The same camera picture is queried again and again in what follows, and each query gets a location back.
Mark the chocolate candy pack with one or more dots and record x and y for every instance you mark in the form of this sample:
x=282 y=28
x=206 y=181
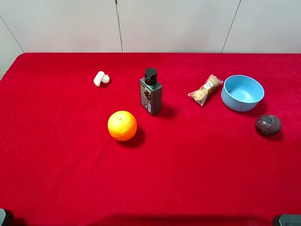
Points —
x=201 y=95

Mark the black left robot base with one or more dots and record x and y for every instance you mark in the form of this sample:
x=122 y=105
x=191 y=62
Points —
x=6 y=217

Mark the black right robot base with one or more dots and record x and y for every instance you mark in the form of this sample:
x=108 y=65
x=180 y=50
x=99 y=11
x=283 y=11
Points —
x=287 y=220

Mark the dark grey pump bottle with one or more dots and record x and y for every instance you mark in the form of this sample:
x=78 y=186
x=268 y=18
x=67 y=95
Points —
x=151 y=91

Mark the orange fruit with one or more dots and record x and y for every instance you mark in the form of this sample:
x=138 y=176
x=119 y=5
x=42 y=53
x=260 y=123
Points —
x=122 y=125

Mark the white earbud case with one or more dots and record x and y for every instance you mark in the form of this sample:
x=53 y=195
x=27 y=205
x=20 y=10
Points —
x=101 y=77

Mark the red tablecloth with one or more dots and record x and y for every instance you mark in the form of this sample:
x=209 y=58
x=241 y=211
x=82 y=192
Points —
x=187 y=165

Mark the light blue bowl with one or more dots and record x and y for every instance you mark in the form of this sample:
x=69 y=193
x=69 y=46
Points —
x=241 y=93

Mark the dark brown foil ball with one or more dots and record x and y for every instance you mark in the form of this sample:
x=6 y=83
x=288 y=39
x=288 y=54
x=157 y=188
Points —
x=268 y=125

